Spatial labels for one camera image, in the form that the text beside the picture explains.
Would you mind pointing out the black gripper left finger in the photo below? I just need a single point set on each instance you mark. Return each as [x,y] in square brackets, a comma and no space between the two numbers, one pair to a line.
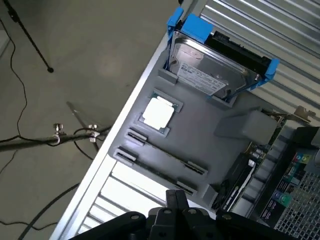
[160,225]

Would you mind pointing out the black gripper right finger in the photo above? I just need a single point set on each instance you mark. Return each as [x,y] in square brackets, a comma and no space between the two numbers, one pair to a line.
[195,225]

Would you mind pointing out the green RAM stick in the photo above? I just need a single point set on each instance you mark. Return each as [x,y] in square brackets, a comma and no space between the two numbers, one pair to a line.
[165,151]

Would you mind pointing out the green graphics card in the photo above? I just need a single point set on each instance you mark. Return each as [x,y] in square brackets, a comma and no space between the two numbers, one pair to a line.
[237,182]

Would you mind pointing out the gray parts rack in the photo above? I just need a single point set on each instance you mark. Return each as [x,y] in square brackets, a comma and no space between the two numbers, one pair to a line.
[200,130]

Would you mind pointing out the open PC case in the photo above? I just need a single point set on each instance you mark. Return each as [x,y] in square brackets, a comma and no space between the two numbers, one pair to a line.
[300,212]

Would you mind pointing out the CPU chip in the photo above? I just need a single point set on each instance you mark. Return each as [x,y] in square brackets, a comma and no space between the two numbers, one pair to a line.
[158,112]

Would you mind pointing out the black tripod with clamps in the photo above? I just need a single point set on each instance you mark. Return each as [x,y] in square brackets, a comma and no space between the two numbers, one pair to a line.
[30,143]

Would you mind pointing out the silver hard disk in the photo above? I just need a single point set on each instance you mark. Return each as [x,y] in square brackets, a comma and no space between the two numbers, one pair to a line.
[212,70]

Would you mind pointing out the black stand leg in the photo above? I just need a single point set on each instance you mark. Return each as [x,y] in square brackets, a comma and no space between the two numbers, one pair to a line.
[32,43]

